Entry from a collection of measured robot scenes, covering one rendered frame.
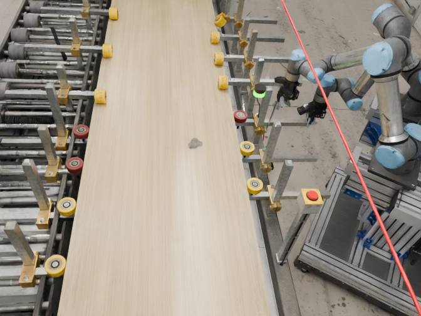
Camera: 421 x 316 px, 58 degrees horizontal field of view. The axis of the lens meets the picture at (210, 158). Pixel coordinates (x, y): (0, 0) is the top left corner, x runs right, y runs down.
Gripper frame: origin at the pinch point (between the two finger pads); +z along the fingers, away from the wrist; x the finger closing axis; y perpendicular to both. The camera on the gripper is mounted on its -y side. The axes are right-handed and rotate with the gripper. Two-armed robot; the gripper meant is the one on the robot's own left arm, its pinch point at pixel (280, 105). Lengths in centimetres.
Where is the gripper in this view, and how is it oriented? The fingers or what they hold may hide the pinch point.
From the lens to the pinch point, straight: 218.6
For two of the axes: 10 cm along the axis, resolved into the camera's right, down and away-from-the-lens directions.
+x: 9.0, -2.6, 3.4
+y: 4.2, 6.9, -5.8
